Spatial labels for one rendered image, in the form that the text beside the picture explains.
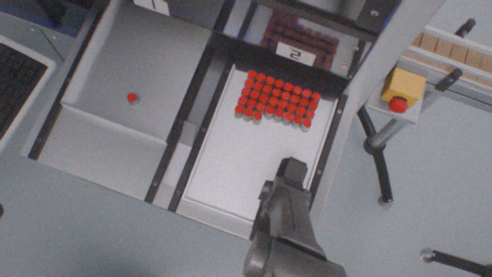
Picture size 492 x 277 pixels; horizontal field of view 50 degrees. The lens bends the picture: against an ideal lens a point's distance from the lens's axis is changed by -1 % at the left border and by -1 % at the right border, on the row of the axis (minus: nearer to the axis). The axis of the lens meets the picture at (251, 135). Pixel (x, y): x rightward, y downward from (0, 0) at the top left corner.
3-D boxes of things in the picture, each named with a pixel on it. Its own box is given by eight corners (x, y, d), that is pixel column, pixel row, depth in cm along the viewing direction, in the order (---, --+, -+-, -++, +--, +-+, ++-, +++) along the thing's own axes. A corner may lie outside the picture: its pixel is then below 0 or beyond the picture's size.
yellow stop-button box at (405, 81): (388, 71, 123) (397, 58, 116) (417, 81, 123) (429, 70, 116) (379, 100, 121) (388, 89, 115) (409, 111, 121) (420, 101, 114)
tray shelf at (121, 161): (105, -16, 136) (104, -19, 135) (365, 76, 133) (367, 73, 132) (21, 156, 124) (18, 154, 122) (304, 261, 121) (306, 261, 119)
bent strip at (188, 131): (186, 127, 126) (184, 119, 120) (197, 131, 126) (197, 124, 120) (162, 181, 122) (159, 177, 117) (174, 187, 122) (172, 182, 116)
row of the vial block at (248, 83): (245, 84, 129) (246, 77, 125) (316, 108, 128) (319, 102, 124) (242, 91, 129) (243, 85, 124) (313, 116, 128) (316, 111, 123)
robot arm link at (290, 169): (260, 193, 93) (306, 213, 93) (283, 138, 98) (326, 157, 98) (249, 211, 104) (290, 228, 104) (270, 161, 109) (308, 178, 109)
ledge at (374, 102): (380, 58, 135) (381, 55, 133) (428, 75, 134) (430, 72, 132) (364, 107, 131) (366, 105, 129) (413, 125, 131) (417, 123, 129)
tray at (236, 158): (233, 69, 130) (233, 63, 127) (334, 104, 129) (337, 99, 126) (182, 201, 121) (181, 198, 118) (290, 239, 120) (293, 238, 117)
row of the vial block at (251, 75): (248, 75, 130) (249, 68, 125) (318, 100, 129) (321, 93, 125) (245, 83, 129) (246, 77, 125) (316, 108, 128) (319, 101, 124)
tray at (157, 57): (122, -13, 134) (119, -21, 131) (219, 21, 133) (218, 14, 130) (64, 107, 126) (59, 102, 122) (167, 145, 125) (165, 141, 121)
